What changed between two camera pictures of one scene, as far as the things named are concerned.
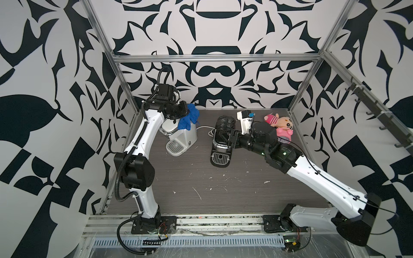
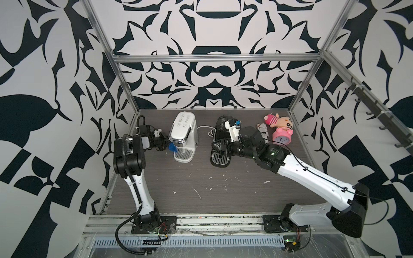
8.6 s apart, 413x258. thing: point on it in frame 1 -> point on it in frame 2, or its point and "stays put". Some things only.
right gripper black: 236,143 -> 228,148
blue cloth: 184,122 -> 172,147
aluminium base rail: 97,224 stays put
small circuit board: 291,243 stays put
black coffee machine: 226,137 stays put
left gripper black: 183,109 -> 165,141
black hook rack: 405,138 stays put
